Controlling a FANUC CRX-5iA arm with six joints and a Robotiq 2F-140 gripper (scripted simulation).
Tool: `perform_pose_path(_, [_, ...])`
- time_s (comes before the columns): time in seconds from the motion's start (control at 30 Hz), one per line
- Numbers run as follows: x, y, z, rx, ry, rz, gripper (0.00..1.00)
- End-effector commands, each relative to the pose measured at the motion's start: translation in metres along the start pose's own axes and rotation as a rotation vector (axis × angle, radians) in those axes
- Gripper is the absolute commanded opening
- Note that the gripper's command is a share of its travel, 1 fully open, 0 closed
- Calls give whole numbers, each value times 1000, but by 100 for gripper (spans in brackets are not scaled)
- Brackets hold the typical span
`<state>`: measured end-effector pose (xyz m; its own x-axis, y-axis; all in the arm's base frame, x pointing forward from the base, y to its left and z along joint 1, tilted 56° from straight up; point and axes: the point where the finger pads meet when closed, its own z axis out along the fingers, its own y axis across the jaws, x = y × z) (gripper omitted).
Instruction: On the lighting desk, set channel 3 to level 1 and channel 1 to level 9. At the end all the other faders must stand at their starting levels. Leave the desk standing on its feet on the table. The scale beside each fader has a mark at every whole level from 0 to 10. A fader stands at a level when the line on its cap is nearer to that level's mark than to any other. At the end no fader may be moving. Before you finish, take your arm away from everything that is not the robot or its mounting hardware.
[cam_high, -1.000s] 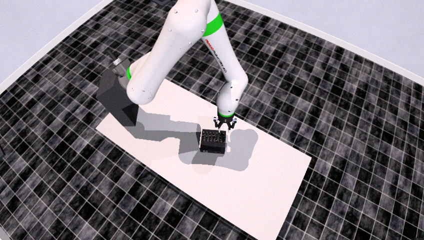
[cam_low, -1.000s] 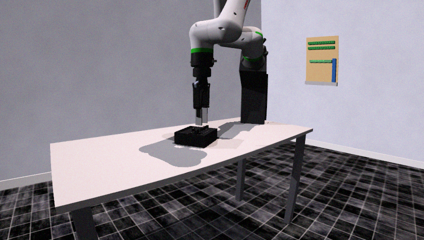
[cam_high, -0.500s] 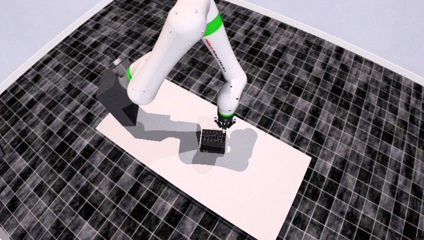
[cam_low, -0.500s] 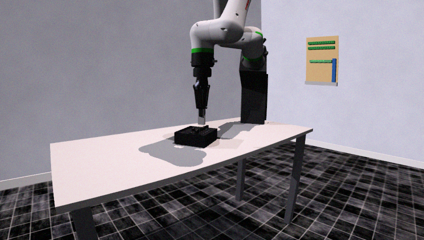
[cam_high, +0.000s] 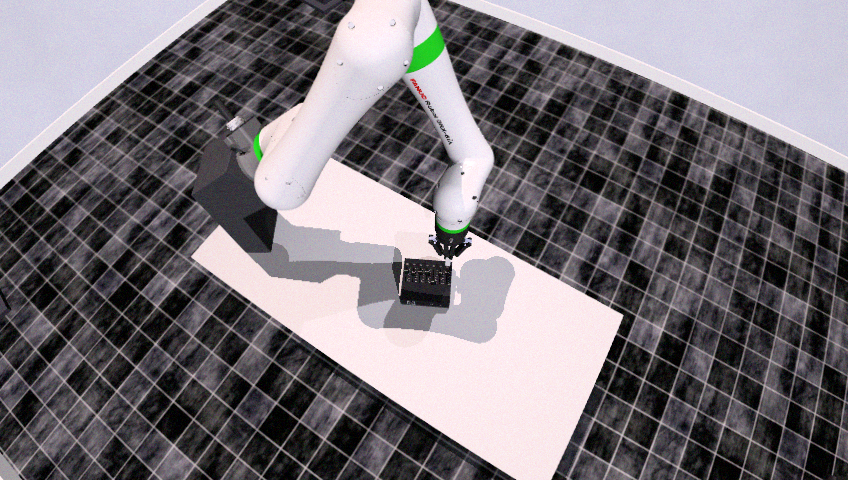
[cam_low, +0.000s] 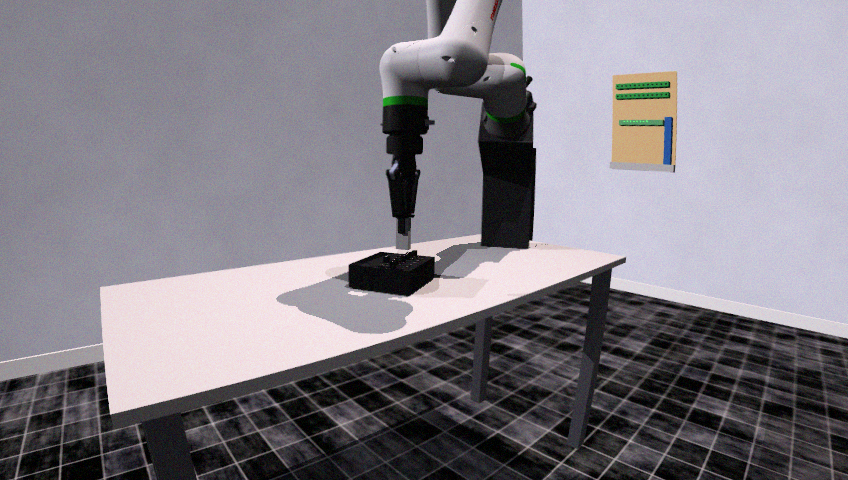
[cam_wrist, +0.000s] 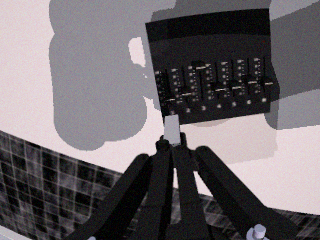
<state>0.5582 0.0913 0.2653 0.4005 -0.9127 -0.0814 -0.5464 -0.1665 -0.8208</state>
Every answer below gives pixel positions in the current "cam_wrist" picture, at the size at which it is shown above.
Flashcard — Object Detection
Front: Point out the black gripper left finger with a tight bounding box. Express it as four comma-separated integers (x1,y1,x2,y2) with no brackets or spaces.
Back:
63,115,176,240

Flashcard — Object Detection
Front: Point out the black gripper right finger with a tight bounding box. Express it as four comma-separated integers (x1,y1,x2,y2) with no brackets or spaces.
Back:
172,115,298,240

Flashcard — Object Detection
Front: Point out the black lighting desk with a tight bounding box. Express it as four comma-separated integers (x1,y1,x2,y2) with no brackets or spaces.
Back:
145,8,273,125

